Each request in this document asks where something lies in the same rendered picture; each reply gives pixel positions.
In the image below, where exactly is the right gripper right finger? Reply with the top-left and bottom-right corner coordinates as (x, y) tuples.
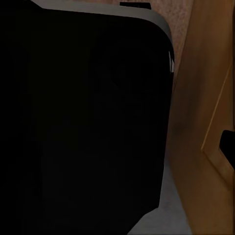
(219, 130), (235, 170)

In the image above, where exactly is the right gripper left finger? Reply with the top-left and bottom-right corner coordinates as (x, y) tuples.
(0, 130), (25, 189)

